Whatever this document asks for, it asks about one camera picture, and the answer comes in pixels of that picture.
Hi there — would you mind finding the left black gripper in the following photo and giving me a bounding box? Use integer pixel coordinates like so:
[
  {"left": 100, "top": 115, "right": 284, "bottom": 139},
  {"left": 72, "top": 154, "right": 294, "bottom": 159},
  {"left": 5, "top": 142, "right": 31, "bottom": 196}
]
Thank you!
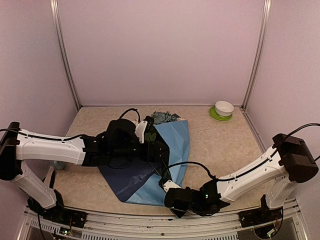
[{"left": 110, "top": 139, "right": 171, "bottom": 163}]

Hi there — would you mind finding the blue wrapping paper sheet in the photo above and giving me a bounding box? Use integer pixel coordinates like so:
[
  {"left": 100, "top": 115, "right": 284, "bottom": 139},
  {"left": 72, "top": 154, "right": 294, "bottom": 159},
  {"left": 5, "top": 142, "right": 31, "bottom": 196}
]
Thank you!
[{"left": 98, "top": 120, "right": 190, "bottom": 206}]

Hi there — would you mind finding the blue fake hydrangea flower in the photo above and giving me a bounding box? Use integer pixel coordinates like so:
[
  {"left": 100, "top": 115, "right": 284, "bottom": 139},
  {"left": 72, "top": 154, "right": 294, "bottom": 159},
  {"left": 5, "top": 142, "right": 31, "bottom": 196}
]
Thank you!
[{"left": 151, "top": 111, "right": 185, "bottom": 125}]

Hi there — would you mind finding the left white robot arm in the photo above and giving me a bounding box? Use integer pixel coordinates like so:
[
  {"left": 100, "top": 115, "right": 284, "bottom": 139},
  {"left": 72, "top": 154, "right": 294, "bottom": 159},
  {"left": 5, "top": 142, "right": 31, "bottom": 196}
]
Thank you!
[{"left": 0, "top": 118, "right": 170, "bottom": 223}]

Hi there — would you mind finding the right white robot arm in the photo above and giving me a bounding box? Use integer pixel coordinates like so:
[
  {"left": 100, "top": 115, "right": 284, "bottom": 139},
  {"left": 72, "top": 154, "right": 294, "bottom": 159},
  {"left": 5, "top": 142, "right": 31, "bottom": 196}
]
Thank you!
[{"left": 158, "top": 123, "right": 319, "bottom": 222}]

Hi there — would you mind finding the blue paper cup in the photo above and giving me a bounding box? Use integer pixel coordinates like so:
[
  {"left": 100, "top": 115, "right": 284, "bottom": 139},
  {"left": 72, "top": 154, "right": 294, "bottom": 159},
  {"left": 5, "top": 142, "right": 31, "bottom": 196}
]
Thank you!
[{"left": 52, "top": 161, "right": 67, "bottom": 171}]

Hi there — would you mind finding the green saucer plate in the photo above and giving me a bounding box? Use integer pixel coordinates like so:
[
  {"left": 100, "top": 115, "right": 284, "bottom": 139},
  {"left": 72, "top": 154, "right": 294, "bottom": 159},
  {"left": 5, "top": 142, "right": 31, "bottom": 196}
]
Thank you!
[{"left": 209, "top": 105, "right": 234, "bottom": 121}]

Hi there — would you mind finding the white ceramic bowl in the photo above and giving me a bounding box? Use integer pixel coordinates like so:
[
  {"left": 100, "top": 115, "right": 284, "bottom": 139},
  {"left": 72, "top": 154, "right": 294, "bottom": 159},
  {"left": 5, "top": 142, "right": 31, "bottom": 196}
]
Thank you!
[{"left": 214, "top": 100, "right": 235, "bottom": 117}]

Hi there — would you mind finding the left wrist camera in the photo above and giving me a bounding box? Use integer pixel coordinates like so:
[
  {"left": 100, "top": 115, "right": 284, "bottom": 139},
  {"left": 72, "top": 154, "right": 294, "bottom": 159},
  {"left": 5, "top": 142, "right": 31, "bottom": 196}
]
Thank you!
[{"left": 133, "top": 116, "right": 155, "bottom": 144}]

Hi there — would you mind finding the aluminium front frame rail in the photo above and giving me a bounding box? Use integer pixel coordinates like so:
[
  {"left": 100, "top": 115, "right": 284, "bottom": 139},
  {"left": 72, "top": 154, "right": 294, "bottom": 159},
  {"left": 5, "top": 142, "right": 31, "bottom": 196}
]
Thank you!
[{"left": 17, "top": 197, "right": 308, "bottom": 240}]

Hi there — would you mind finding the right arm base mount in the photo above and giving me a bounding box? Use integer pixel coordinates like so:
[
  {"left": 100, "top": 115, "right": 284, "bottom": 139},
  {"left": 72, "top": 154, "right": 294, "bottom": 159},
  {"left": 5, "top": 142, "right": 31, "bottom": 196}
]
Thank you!
[{"left": 238, "top": 194, "right": 283, "bottom": 228}]

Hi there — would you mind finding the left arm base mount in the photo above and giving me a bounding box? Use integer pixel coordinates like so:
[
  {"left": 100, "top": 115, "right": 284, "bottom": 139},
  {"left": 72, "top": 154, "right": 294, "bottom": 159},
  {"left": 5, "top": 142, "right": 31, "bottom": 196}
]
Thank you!
[{"left": 27, "top": 190, "right": 88, "bottom": 228}]

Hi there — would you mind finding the left aluminium corner post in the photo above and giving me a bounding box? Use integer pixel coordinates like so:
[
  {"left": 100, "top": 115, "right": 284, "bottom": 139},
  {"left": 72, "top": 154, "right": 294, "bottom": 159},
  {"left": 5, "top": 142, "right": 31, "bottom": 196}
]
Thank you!
[{"left": 50, "top": 0, "right": 82, "bottom": 112}]

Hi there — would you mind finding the aluminium corner post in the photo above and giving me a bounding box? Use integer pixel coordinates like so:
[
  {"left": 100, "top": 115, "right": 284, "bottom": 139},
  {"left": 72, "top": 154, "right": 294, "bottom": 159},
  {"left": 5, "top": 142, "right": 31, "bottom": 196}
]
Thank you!
[
  {"left": 50, "top": 0, "right": 82, "bottom": 112},
  {"left": 241, "top": 0, "right": 272, "bottom": 112}
]

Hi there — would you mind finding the right aluminium corner post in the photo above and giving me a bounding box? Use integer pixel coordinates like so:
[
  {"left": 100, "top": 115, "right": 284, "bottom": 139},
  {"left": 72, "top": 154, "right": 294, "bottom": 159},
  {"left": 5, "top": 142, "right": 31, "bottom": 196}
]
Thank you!
[{"left": 241, "top": 0, "right": 272, "bottom": 112}]

